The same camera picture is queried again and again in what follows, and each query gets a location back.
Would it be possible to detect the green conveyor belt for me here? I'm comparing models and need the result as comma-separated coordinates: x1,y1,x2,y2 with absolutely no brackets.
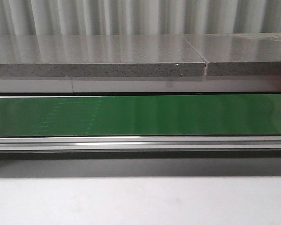
0,94,281,137

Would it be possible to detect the aluminium conveyor frame rail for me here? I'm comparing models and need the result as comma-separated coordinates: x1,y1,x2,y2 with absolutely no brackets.
0,135,281,153

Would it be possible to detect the white corrugated curtain backdrop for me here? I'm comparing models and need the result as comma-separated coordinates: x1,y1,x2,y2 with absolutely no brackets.
0,0,281,35

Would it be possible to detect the grey speckled stone countertop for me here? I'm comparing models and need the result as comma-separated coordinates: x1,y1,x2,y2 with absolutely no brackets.
0,33,281,78

